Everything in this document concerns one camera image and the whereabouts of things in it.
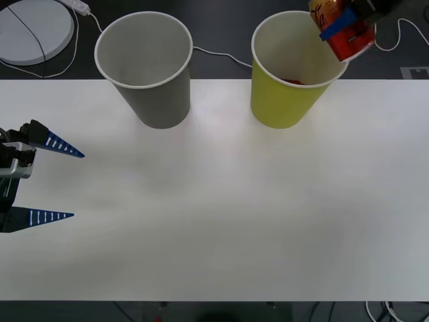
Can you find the white cable bundle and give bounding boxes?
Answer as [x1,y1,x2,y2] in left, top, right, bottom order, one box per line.
[364,301,405,322]

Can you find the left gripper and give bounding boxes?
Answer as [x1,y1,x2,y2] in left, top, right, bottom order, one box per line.
[0,119,85,234]

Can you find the round white disc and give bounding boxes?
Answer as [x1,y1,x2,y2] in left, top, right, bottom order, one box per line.
[0,0,76,66]

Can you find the yellow-green plastic bin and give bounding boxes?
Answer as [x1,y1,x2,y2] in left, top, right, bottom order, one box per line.
[250,10,351,129]

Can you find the grey floor marker sheet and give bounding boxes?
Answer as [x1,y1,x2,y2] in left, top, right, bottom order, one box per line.
[400,66,429,80]

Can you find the grey plastic bin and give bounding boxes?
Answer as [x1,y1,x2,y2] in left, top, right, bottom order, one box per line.
[94,11,194,130]

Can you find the red and gold drink can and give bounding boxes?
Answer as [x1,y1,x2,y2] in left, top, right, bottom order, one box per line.
[308,0,376,63]

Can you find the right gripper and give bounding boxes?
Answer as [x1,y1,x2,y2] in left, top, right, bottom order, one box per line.
[318,0,407,43]

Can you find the white power strip cable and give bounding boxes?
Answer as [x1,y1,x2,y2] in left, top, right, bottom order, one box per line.
[87,11,253,69]

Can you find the thin black cable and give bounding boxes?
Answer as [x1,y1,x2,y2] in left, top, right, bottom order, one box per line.
[5,5,48,78]

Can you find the thin white cable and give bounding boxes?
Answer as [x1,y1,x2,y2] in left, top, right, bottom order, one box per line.
[373,17,429,52]

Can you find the white power strip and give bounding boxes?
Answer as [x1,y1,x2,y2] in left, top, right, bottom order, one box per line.
[55,0,92,16]

